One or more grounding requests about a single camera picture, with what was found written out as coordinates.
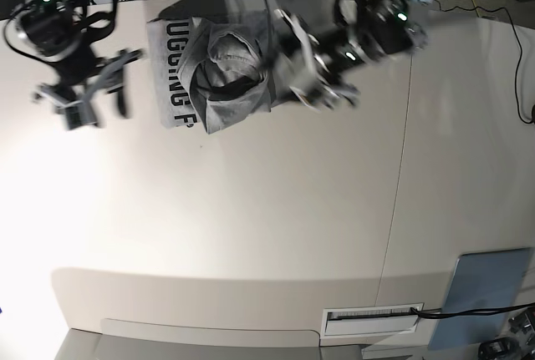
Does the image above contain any blue-grey flat panel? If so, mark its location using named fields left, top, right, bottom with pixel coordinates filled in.
left=428, top=247, right=532, bottom=351

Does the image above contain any white cable grommet plate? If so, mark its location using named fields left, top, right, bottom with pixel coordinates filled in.
left=320, top=303, right=423, bottom=338

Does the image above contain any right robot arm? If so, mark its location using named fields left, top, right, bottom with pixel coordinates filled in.
left=6, top=0, right=143, bottom=129

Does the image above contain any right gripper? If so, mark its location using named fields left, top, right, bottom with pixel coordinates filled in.
left=33, top=49, right=145, bottom=119

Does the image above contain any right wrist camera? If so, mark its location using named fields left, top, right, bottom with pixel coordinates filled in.
left=62, top=101, right=99, bottom=130

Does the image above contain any grey T-shirt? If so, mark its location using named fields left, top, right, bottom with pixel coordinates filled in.
left=146, top=0, right=297, bottom=134

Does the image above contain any black cable on table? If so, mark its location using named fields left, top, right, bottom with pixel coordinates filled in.
left=411, top=303, right=535, bottom=320

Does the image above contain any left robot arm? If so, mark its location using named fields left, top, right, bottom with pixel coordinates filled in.
left=262, top=0, right=431, bottom=109

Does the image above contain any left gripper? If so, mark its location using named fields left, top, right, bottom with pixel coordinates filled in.
left=274, top=8, right=359, bottom=112

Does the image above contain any black device bottom right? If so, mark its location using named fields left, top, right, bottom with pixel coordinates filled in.
left=477, top=337, right=520, bottom=360

